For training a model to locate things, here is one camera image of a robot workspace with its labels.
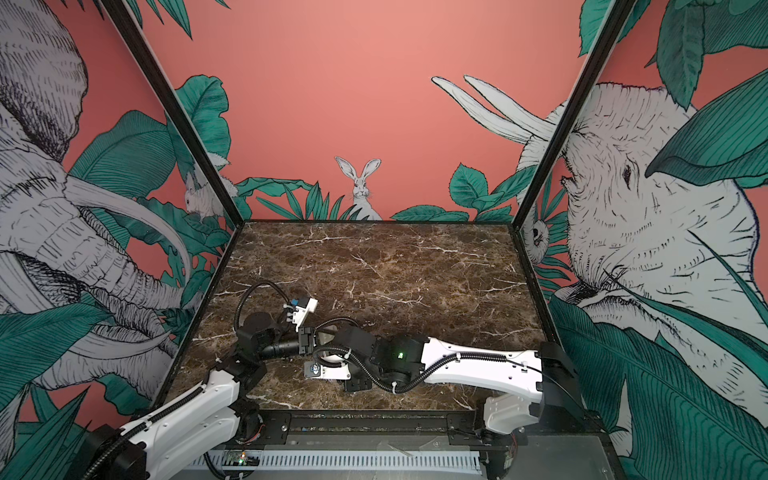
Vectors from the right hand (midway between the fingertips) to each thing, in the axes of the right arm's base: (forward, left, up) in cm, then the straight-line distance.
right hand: (332, 364), depth 67 cm
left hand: (+6, -1, 0) cm, 6 cm away
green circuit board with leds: (-17, +22, -17) cm, 33 cm away
